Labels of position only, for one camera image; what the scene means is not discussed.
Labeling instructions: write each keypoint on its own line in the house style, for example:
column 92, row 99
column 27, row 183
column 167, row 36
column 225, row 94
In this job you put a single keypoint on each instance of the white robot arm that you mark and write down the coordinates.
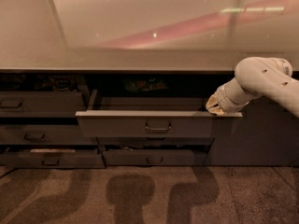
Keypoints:
column 256, row 77

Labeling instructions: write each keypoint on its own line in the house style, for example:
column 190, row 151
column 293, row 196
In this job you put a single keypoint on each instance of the grey drawer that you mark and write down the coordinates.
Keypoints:
column 40, row 104
column 148, row 117
column 43, row 135
column 155, row 157
column 65, row 159
column 156, row 141

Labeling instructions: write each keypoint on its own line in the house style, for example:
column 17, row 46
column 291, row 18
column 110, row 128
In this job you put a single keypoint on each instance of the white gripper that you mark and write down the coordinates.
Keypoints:
column 222, row 100

